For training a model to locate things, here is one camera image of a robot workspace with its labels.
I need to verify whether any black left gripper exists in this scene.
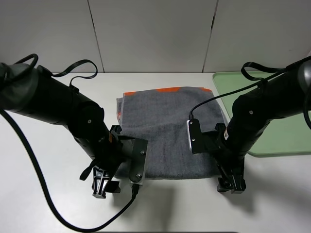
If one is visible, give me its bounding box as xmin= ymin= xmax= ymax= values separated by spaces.
xmin=92 ymin=125 xmax=135 ymax=199

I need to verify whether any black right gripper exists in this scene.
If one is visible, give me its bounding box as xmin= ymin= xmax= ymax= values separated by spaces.
xmin=206 ymin=123 xmax=246 ymax=194

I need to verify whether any grey and orange towel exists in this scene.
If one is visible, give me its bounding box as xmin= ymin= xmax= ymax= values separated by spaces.
xmin=117 ymin=87 xmax=219 ymax=180

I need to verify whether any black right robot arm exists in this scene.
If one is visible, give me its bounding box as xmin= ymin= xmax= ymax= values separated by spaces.
xmin=205 ymin=57 xmax=311 ymax=194

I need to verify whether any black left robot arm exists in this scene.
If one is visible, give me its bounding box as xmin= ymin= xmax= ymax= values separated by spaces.
xmin=0 ymin=62 xmax=129 ymax=198

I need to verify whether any green plastic tray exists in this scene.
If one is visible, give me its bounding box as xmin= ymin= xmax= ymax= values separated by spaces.
xmin=213 ymin=72 xmax=311 ymax=157

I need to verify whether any black left camera cable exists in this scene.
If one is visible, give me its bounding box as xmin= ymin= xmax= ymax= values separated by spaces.
xmin=0 ymin=53 xmax=139 ymax=232

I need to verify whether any black camera cable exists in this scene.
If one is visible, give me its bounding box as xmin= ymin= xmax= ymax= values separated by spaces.
xmin=0 ymin=53 xmax=139 ymax=232
xmin=188 ymin=56 xmax=311 ymax=129

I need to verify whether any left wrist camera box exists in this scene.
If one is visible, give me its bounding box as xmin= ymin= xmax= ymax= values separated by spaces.
xmin=129 ymin=138 xmax=148 ymax=185

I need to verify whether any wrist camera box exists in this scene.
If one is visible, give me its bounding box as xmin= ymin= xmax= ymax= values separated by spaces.
xmin=187 ymin=118 xmax=206 ymax=154
xmin=129 ymin=138 xmax=148 ymax=185

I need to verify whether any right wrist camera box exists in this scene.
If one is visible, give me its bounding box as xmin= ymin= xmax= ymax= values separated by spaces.
xmin=187 ymin=118 xmax=206 ymax=154

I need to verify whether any black right camera cable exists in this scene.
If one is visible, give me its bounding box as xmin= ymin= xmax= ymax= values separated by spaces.
xmin=188 ymin=56 xmax=311 ymax=129

